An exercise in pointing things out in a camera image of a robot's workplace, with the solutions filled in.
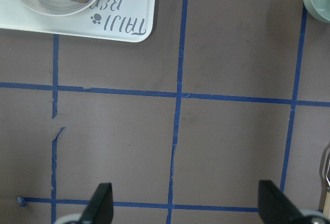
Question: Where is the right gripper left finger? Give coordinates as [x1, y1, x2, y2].
[79, 183, 113, 224]

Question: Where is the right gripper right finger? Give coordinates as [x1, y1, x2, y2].
[258, 180, 309, 224]

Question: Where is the wooden cutting board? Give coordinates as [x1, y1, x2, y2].
[319, 144, 329, 218]

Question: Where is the white bear tray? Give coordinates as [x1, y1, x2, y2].
[1, 0, 155, 42]

